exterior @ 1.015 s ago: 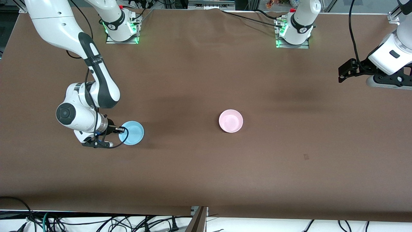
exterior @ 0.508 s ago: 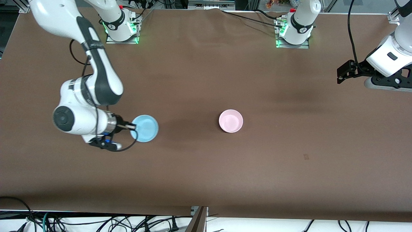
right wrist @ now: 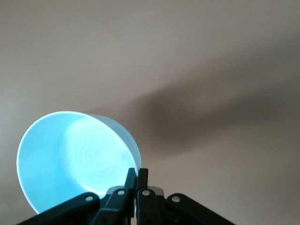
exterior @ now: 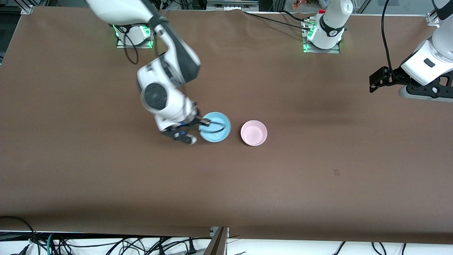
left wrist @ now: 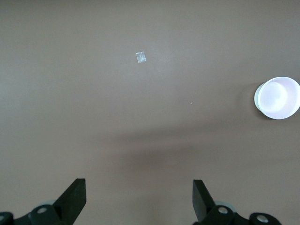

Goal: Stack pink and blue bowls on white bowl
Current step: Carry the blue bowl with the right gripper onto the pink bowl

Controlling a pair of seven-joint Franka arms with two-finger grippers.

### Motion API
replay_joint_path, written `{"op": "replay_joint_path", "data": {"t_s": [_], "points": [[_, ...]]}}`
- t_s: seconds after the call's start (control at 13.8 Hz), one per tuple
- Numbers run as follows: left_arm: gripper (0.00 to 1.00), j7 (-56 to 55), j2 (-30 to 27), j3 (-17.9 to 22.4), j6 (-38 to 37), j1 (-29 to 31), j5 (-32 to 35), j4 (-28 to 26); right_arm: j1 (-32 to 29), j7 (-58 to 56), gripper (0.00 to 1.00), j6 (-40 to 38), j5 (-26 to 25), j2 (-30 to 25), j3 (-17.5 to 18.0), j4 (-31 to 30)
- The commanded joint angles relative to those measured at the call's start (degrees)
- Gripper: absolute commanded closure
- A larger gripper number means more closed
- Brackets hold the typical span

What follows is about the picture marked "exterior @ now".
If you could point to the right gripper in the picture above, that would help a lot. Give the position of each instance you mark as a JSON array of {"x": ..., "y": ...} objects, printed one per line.
[{"x": 195, "y": 120}]

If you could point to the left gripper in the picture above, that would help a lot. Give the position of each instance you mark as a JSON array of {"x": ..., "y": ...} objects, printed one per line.
[{"x": 395, "y": 75}]

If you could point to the light blue bowl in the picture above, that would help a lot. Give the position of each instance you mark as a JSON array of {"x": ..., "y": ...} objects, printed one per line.
[{"x": 216, "y": 117}]

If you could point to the pink bowl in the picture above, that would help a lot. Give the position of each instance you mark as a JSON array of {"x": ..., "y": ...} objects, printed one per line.
[{"x": 253, "y": 131}]

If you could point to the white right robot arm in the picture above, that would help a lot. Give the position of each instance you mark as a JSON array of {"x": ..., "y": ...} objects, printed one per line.
[{"x": 166, "y": 85}]

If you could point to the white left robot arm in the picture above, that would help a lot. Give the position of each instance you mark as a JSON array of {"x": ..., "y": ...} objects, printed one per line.
[{"x": 332, "y": 21}]

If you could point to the brown table cover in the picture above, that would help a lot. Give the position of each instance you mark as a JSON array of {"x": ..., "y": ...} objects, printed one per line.
[{"x": 283, "y": 184}]

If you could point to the small colourful object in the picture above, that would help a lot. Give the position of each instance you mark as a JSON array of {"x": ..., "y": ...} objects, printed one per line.
[{"x": 299, "y": 4}]

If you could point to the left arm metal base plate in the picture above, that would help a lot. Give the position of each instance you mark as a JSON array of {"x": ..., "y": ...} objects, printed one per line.
[{"x": 322, "y": 50}]

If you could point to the aluminium corner bracket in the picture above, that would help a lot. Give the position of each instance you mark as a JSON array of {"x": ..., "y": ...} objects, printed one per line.
[{"x": 432, "y": 18}]

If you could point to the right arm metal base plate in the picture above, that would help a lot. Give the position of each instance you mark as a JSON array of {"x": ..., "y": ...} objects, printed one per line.
[{"x": 141, "y": 44}]

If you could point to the aluminium frame post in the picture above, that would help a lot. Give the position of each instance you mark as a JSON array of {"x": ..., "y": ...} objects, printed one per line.
[{"x": 216, "y": 242}]

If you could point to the grey rail unit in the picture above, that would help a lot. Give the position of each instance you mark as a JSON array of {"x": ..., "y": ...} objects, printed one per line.
[{"x": 231, "y": 4}]

